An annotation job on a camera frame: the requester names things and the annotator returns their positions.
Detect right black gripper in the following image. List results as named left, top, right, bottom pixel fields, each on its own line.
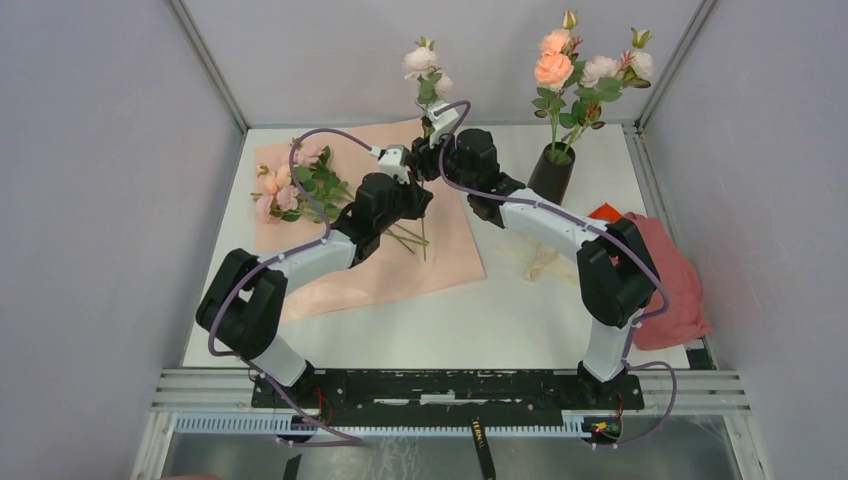
left=406, top=125, right=475, bottom=194

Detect pink paper bouquet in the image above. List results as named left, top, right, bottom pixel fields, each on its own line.
left=253, top=119, right=485, bottom=322

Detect white rose stem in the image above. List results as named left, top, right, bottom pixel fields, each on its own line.
left=401, top=36, right=457, bottom=263

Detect cream printed ribbon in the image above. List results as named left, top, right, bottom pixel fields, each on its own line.
left=494, top=241, right=579, bottom=287

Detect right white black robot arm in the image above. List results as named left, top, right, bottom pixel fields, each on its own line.
left=408, top=129, right=665, bottom=408

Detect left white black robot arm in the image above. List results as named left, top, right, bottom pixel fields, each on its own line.
left=195, top=173, right=433, bottom=408

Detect black cylindrical vase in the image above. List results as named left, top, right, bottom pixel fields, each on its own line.
left=527, top=142, right=575, bottom=205

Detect peach pink rose stems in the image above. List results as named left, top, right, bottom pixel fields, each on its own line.
left=250, top=137, right=432, bottom=256

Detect peach white artificial roses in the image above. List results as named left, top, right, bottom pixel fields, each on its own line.
left=532, top=10, right=655, bottom=165

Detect orange paper piece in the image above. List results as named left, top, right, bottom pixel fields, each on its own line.
left=589, top=203, right=622, bottom=223

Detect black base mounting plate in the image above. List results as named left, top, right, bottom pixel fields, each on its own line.
left=285, top=369, right=645, bottom=428

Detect pink crumpled cloth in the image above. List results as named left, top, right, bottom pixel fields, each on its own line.
left=624, top=212, right=713, bottom=351

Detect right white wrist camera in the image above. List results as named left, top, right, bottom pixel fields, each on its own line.
left=423, top=100, right=460, bottom=148

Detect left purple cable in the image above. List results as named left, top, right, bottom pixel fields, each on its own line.
left=207, top=127, right=367, bottom=449

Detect purple cable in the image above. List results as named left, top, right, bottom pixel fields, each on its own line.
left=207, top=127, right=367, bottom=449
left=433, top=99, right=680, bottom=450

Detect white slotted cable duct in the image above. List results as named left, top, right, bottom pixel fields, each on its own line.
left=173, top=411, right=591, bottom=440

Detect black printed strap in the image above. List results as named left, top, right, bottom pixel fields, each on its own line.
left=470, top=417, right=497, bottom=480

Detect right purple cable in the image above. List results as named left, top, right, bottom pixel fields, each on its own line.
left=433, top=99, right=680, bottom=450

